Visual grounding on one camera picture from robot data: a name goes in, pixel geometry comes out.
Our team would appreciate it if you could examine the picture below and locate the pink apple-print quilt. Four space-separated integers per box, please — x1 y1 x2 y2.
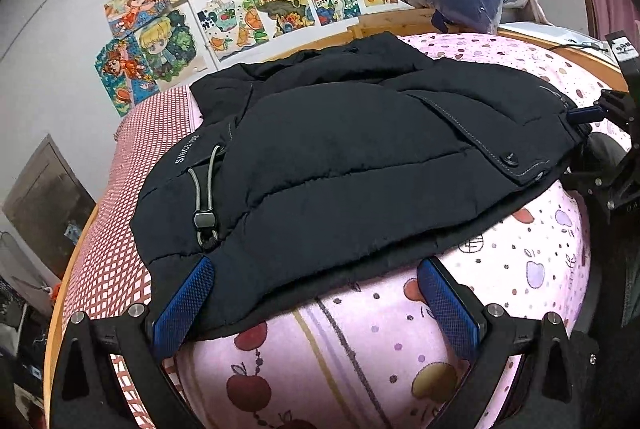
175 32 631 429

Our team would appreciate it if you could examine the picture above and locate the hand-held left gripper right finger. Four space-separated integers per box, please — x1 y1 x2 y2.
417 257 581 429

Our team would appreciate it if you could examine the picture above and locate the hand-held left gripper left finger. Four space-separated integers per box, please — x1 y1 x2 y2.
50 255 216 429

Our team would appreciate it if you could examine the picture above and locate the wooden bed frame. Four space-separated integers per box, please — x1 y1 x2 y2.
44 8 632 390

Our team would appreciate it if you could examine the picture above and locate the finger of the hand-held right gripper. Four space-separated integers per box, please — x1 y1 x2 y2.
562 153 622 211
566 89 640 126

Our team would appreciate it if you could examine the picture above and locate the black padded jacket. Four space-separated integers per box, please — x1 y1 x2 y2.
131 32 593 342

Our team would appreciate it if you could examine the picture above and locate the red checked bed sheet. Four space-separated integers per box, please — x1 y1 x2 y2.
62 86 206 429

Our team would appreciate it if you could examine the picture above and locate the cluttered white desk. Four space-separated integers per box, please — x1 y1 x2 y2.
500 22 616 55

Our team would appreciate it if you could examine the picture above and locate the dark framed board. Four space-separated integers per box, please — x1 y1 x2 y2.
1 134 98 280

